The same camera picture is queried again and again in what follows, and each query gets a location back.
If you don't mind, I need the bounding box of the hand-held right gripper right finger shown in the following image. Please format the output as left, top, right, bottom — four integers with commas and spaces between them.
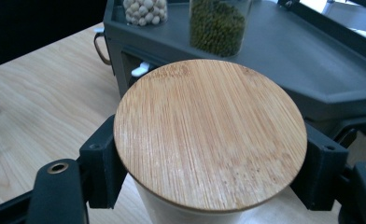
290, 122, 350, 212

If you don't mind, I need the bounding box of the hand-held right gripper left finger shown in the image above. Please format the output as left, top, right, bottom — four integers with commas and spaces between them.
78, 114, 128, 210

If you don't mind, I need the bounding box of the glass jar of reddish beans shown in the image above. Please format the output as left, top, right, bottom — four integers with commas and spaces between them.
113, 58, 308, 224

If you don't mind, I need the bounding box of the black corner shelf rack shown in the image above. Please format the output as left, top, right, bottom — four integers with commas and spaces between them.
92, 0, 366, 162

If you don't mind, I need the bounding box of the glass jar of white beans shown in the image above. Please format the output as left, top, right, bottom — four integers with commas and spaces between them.
122, 0, 169, 27

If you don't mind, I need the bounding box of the glass jar of green beans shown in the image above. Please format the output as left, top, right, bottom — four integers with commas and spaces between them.
189, 0, 254, 59

